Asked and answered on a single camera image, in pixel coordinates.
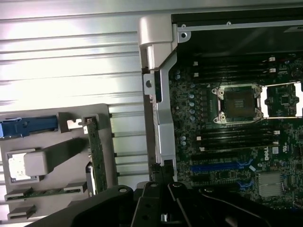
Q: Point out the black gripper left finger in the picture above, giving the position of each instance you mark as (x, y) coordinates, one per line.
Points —
(146, 208)

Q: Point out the short black expansion slot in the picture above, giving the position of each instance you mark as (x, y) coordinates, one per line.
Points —
(201, 180)

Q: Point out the silver finned chipset heatsink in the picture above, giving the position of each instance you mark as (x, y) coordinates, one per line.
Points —
(271, 184)

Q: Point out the round coin cell battery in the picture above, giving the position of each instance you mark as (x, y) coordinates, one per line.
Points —
(297, 72)

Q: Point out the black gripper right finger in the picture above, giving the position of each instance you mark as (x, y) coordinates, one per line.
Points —
(182, 212)

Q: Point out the RAM slot with white clips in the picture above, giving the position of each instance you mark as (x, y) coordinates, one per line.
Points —
(234, 72)
(236, 146)
(236, 135)
(234, 61)

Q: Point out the green Dell motherboard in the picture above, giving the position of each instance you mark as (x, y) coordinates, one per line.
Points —
(291, 142)

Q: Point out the grey printed parts rack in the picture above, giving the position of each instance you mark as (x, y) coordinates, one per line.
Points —
(47, 203)

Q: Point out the green RAM stick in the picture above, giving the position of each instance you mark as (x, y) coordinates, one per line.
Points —
(47, 194)

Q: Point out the RAM slot with black clips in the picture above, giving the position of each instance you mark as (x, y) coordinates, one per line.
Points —
(234, 78)
(236, 129)
(236, 141)
(234, 67)

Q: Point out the long black expansion slot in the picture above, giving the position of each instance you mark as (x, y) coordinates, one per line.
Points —
(213, 157)

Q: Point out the silver CPU chip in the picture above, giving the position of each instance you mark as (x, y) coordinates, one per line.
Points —
(16, 168)

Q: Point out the CPU socket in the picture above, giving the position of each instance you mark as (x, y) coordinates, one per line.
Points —
(239, 104)

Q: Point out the hard disk with blue caddy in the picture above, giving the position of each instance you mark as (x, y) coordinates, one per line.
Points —
(14, 128)

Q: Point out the blue expansion slot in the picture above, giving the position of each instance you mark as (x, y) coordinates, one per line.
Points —
(213, 168)

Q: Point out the black silver PC case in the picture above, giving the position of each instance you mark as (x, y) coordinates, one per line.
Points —
(163, 132)

